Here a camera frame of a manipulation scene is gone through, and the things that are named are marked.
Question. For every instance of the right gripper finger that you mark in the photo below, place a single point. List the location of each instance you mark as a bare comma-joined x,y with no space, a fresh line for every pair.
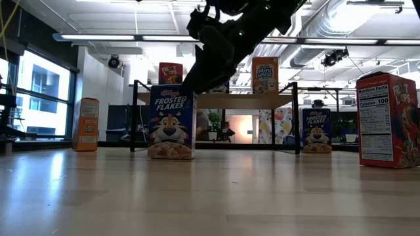
210,78

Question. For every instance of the red Froot Loops cereal box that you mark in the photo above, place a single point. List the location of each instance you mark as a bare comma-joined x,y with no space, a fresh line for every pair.
387,131
170,73

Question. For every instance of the orange Mini Wheats cereal box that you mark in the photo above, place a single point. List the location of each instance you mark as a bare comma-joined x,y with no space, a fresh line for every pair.
86,124
265,75

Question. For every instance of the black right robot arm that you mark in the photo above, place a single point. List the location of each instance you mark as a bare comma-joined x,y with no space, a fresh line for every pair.
282,13

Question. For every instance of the green potted plant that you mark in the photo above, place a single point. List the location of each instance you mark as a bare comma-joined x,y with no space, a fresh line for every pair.
215,118

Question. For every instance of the person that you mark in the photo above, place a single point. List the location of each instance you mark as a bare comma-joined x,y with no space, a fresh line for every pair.
202,124
317,104

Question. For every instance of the colourful patterned panel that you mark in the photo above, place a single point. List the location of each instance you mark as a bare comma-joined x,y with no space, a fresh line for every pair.
282,126

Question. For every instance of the black round spotlight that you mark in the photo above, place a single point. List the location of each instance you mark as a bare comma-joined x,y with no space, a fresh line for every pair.
113,61

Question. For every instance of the dark blue cabinet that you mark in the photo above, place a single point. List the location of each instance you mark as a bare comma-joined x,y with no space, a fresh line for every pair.
118,121

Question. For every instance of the black ceiling spotlight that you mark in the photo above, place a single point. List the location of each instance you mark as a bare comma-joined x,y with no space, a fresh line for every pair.
334,57

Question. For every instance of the long ceiling light strip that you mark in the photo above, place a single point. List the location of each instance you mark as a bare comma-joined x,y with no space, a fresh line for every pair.
98,37

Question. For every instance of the white plant pot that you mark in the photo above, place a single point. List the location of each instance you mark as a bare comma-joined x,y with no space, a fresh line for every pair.
350,138

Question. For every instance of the black ceiling bar fixture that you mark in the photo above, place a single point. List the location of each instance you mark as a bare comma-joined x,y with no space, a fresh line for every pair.
374,3

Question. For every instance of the large window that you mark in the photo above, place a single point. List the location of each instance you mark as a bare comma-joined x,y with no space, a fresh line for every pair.
42,108

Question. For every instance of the wooden shelf black metal frame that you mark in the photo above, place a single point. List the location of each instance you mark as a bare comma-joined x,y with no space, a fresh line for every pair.
249,101

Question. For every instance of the silver ventilation duct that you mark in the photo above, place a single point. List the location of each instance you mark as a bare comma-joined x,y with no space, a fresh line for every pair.
315,42

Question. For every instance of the black metal table frame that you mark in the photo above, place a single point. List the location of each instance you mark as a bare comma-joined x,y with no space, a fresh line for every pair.
111,144

